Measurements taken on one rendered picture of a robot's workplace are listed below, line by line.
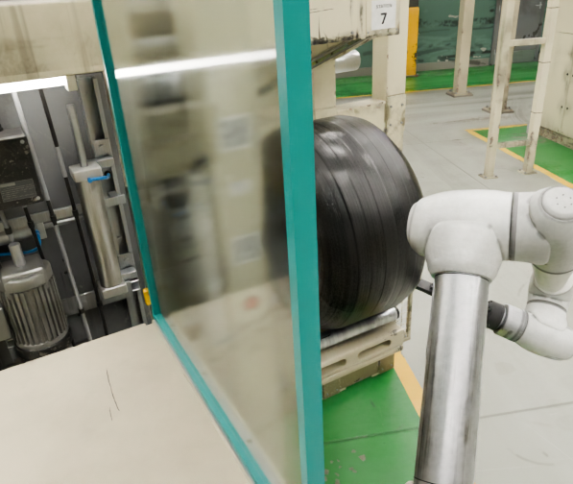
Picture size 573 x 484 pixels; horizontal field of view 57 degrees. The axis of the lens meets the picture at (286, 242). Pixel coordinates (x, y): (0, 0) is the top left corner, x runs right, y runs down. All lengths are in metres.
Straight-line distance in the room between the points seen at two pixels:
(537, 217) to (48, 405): 0.85
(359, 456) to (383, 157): 1.45
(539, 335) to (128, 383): 1.07
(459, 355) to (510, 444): 1.60
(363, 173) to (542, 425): 1.72
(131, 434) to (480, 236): 0.67
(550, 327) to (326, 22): 1.02
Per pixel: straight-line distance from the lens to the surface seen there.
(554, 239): 1.04
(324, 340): 1.50
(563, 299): 1.61
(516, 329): 1.54
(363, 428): 2.53
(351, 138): 1.35
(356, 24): 1.67
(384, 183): 1.30
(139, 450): 0.78
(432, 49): 11.44
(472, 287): 1.03
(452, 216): 1.04
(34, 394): 0.93
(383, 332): 1.61
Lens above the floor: 1.81
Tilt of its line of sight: 26 degrees down
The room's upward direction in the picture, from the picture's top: 3 degrees counter-clockwise
